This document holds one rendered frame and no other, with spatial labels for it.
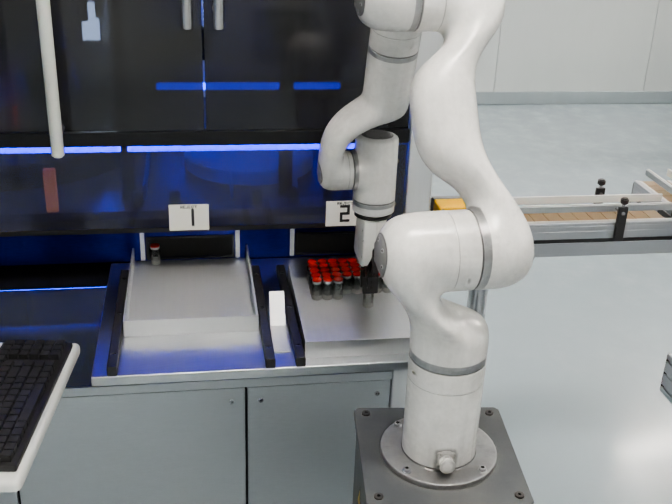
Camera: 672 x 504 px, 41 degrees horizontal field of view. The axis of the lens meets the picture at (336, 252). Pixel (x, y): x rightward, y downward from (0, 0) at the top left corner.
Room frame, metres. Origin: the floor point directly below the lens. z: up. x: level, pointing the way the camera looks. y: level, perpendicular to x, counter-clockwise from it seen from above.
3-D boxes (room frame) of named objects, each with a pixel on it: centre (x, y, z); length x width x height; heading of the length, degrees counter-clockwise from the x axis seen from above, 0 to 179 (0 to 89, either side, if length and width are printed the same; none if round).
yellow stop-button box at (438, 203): (1.89, -0.26, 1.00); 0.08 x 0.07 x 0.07; 10
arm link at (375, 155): (1.65, -0.07, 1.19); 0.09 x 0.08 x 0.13; 103
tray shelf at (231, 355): (1.64, 0.12, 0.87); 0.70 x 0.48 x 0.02; 100
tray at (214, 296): (1.68, 0.30, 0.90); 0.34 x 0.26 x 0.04; 10
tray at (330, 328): (1.63, -0.05, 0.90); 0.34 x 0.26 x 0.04; 9
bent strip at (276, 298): (1.53, 0.11, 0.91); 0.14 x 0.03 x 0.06; 9
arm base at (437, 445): (1.19, -0.18, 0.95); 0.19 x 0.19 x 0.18
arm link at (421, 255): (1.19, -0.15, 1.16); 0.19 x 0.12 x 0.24; 103
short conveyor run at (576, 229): (2.08, -0.52, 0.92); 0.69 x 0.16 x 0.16; 100
